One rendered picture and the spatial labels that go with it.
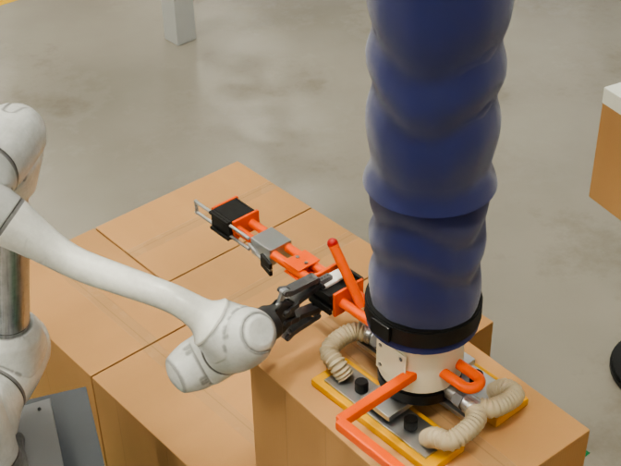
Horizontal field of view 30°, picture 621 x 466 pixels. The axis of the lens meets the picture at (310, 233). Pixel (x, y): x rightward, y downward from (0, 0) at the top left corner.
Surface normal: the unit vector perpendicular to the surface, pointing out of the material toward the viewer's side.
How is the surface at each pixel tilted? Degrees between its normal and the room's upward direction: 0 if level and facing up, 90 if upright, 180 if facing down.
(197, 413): 0
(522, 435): 1
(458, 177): 99
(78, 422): 0
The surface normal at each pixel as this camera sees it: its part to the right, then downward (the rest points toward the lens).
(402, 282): -0.50, 0.28
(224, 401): -0.02, -0.81
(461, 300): 0.58, 0.26
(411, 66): -0.46, 0.67
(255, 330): 0.57, -0.18
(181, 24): 0.66, 0.43
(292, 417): -0.78, 0.38
